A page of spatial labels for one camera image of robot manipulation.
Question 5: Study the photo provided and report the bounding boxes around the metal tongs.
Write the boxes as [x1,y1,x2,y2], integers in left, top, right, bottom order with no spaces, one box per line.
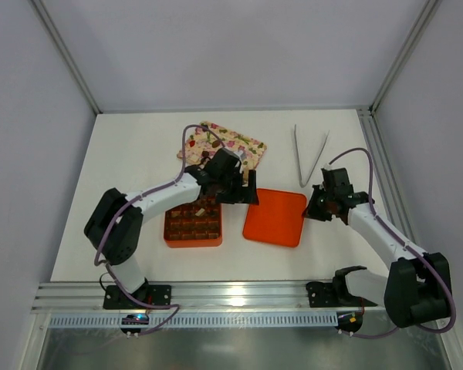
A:
[292,123,331,189]

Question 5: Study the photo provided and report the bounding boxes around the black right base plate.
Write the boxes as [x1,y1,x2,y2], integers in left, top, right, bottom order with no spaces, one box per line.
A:
[305,281,377,308]

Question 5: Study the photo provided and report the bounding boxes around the floral tray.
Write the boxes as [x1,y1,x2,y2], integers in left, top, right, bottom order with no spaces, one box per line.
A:
[185,121,267,171]

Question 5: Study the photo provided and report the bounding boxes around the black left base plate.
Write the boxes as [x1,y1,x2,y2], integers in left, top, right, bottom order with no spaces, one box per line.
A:
[103,284,172,310]

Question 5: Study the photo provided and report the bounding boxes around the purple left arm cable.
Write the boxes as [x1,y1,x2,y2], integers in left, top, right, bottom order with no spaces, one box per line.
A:
[93,123,227,340]

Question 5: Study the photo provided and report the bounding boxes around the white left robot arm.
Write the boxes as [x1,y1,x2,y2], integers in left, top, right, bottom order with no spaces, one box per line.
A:
[84,148,259,310]

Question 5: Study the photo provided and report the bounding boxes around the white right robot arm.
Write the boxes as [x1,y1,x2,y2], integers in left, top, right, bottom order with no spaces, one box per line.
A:
[302,168,456,328]

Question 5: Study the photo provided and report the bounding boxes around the aluminium table rail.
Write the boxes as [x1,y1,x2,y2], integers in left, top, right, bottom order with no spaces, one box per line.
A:
[32,280,378,312]

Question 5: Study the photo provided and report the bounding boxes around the orange box lid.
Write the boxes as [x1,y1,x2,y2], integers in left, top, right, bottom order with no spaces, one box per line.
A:
[242,189,307,248]

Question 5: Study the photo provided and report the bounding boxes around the orange chocolate box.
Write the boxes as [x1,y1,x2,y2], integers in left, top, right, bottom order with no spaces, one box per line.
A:
[163,197,223,248]

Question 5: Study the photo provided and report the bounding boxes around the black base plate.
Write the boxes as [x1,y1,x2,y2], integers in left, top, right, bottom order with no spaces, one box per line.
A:
[305,281,377,308]
[103,284,172,310]

